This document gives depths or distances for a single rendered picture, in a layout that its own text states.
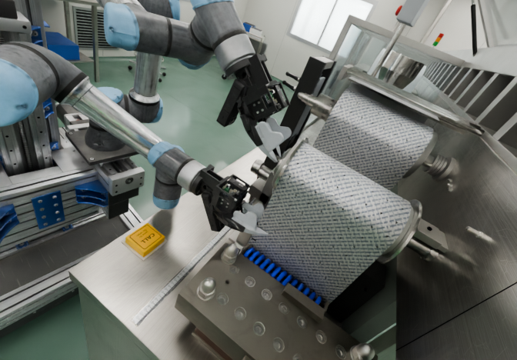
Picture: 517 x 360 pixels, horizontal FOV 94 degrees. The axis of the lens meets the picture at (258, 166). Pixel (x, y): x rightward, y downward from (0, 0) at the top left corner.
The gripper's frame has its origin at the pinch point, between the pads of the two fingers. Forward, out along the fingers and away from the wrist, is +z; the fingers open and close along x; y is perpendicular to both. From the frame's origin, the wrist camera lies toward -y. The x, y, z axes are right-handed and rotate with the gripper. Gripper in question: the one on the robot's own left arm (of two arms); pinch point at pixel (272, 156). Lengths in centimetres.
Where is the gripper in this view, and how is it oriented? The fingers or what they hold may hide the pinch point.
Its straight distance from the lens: 54.0
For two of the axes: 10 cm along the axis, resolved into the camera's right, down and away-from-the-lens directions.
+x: 4.6, -3.7, 8.0
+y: 7.8, -2.7, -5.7
